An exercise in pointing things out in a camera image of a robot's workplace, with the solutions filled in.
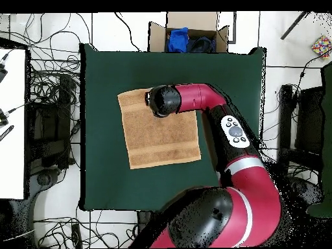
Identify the orange terry towel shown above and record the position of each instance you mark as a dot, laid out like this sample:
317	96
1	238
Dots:
155	140

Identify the dark green table cloth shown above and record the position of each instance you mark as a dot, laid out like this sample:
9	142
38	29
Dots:
116	194

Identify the black stand frame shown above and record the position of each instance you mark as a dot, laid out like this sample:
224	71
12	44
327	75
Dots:
310	116
64	85

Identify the black power strip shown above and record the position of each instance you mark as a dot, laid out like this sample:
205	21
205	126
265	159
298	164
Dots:
76	236

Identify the dark navy cloth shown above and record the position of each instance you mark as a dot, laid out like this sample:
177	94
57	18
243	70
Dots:
201	45

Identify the blue cloth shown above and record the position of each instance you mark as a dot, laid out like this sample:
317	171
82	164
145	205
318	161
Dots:
177	40

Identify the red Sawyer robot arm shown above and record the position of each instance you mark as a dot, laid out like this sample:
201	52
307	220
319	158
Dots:
199	97

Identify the thin black bar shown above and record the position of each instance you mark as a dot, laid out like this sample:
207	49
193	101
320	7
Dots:
293	26

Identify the colourful dotted item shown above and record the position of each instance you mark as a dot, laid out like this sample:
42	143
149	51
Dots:
322	46

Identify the white table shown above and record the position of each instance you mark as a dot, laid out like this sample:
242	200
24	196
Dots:
13	160

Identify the brown cardboard box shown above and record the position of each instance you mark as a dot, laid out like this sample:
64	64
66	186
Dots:
192	19

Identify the grey stand base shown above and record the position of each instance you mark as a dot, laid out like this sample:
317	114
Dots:
44	179
304	186

